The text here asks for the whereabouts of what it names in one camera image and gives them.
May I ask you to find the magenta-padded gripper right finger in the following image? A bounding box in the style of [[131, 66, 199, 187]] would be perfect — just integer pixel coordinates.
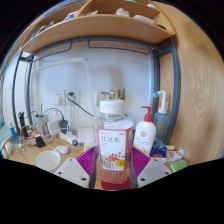
[[129, 146, 172, 189]]

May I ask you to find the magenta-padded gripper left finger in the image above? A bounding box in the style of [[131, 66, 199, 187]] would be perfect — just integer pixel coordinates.
[[54, 146, 98, 189]]

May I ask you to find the clear drink bottle white cap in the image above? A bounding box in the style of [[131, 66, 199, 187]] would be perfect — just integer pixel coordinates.
[[92, 98, 135, 185]]

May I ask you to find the small white oval case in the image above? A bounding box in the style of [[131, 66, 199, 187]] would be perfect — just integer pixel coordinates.
[[54, 145, 70, 155]]

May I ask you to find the white paper cup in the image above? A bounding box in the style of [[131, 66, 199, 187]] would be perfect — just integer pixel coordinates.
[[35, 149, 63, 174]]

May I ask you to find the small green packet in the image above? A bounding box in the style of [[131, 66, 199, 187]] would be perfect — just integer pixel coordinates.
[[169, 159, 191, 173]]

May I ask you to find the white power strip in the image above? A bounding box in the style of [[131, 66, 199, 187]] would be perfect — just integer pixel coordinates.
[[58, 130, 80, 147]]

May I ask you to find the white box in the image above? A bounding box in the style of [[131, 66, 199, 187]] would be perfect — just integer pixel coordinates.
[[76, 127, 98, 153]]

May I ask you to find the white lotion bottle red pump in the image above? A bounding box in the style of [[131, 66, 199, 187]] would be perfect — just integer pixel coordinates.
[[133, 105, 157, 156]]

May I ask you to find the black plug adapter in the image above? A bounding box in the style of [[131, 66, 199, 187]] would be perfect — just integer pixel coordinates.
[[59, 119, 70, 135]]

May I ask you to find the black charger block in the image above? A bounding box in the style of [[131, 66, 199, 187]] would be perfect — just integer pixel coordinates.
[[34, 133, 47, 149]]

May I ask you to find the white power adapter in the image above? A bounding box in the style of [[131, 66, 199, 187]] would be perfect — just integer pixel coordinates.
[[46, 118, 64, 136]]

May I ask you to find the steel tumbler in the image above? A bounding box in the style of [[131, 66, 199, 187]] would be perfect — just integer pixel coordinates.
[[34, 114, 48, 136]]

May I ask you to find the small tree figurine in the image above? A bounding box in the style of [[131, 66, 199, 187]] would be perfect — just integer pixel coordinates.
[[108, 87, 127, 101]]

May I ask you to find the wooden shelf unit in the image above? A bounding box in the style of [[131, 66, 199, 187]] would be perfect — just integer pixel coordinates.
[[19, 0, 177, 54]]

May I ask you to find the white wall outlet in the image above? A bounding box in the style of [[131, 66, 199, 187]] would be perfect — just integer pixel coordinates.
[[53, 89, 81, 106]]

